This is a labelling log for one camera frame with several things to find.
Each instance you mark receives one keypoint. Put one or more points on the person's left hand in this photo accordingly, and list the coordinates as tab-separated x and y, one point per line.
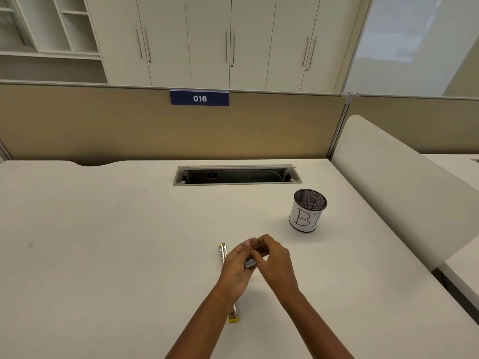
234	272

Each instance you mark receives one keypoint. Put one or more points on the person's right hand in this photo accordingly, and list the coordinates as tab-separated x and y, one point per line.
278	267

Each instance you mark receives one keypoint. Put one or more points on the person's left fingers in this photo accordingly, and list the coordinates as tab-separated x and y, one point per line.
247	246

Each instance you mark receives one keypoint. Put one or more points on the person's right fingers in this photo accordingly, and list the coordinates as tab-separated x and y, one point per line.
266	243

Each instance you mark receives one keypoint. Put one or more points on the small grey metal object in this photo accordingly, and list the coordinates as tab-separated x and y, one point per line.
250	263

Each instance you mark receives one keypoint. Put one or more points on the person's left forearm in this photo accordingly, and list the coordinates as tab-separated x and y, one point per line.
200	325

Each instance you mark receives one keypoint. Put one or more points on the person's right forearm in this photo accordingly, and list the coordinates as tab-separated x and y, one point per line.
318	325

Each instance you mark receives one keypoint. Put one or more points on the black mesh pen holder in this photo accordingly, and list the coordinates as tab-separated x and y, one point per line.
307	216

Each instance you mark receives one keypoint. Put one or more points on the beige desk partition panel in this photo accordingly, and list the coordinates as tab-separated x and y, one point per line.
168	127
423	123

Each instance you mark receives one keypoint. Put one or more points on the white curved side divider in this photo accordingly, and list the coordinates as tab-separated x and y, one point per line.
404	190

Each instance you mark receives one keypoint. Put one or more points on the blue number sign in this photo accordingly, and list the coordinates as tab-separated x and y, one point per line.
199	98

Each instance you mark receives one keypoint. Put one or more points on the white open shelf unit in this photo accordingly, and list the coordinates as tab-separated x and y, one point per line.
48	37

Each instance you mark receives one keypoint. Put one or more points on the grey metal partition post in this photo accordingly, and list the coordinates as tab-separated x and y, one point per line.
345	123

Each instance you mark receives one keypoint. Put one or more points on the white wall cabinet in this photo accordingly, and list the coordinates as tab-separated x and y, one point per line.
228	41

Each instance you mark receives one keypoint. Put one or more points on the frosted glass wall panel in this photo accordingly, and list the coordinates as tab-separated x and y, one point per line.
415	44

